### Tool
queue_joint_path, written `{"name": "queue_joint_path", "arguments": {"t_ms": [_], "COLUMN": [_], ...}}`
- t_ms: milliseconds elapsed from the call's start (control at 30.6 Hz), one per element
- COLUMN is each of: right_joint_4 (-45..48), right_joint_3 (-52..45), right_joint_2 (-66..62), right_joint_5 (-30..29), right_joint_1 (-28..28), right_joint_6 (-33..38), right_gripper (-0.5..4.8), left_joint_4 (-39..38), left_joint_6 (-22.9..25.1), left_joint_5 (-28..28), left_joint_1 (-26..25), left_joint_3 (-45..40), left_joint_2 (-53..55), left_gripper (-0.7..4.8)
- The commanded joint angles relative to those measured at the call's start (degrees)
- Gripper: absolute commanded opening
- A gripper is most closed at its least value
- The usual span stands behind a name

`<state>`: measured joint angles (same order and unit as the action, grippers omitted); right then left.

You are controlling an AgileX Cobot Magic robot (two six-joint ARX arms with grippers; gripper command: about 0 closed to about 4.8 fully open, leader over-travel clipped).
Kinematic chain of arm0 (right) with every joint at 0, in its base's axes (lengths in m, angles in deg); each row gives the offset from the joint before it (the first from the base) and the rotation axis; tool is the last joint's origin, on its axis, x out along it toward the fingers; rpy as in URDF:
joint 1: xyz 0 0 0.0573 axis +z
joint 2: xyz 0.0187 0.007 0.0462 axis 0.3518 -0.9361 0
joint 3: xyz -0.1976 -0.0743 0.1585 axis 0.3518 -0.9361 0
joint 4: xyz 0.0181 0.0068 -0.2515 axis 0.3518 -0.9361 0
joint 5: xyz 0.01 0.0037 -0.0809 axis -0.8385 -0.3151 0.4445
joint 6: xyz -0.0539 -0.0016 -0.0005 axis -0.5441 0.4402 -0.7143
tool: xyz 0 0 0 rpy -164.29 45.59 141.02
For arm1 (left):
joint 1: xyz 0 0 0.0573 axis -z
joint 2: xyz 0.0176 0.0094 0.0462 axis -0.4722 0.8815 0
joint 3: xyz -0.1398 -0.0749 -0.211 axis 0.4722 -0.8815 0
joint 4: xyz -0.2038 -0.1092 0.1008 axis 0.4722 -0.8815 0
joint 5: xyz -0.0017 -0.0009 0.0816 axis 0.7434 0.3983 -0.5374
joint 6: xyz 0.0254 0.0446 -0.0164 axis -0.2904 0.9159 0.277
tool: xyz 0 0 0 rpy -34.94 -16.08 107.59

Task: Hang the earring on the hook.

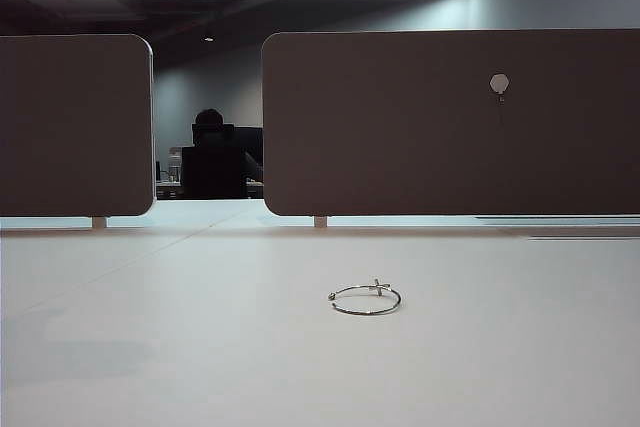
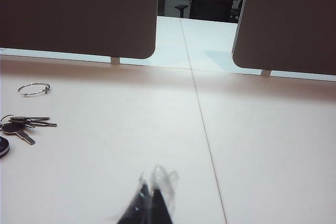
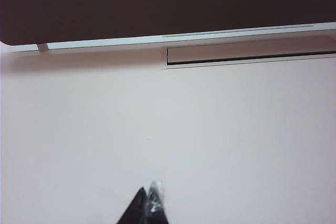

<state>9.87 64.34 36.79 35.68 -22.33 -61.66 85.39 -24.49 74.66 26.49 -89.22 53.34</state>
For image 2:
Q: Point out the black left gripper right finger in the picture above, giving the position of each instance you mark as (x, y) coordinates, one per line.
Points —
(160, 205)

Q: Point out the key with black head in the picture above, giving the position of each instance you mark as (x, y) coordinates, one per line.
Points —
(11, 128)

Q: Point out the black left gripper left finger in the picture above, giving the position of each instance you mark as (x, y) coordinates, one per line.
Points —
(136, 208)

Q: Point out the long silver key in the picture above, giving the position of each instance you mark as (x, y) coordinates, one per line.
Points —
(31, 118)
(42, 123)

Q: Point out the grey desk divider panel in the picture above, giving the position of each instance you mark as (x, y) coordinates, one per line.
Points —
(288, 19)
(78, 11)

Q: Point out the black round key fob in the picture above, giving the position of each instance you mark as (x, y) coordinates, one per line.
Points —
(3, 147)

